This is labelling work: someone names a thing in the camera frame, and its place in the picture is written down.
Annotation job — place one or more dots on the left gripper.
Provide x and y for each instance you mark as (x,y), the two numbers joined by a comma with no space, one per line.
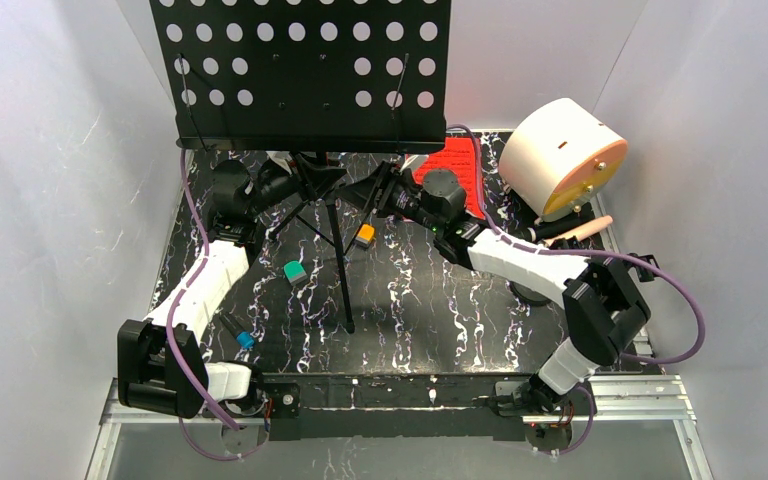
(297,179)

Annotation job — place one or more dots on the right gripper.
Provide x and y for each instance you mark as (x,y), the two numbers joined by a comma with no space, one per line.
(384,192)

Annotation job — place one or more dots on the red sheet music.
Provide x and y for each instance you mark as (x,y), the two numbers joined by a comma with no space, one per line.
(459,157)

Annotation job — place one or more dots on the tall black mic stand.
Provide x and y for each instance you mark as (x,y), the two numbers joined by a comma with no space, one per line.
(529,296)

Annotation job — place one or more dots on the pink-headed microphone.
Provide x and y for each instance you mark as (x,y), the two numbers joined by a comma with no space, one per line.
(583,231)

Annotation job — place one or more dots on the black music stand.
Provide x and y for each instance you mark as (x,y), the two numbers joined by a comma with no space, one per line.
(307,76)

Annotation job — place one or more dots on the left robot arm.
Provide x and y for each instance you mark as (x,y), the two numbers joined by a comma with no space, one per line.
(159,361)

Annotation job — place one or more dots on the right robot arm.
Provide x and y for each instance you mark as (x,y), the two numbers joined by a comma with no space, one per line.
(604,310)

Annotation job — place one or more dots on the orange small block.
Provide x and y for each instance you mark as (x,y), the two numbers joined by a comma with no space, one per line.
(365,236)

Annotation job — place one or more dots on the green small block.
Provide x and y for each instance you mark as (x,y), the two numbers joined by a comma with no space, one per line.
(295,273)

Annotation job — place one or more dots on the white round drum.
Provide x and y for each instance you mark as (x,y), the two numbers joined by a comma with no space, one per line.
(560,157)

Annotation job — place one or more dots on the blue small block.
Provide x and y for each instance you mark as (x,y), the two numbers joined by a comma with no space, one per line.
(240,334)

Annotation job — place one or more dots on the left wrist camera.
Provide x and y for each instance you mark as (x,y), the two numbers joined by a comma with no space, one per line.
(281,158)

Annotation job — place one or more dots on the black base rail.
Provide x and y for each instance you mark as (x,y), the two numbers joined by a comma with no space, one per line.
(311,406)

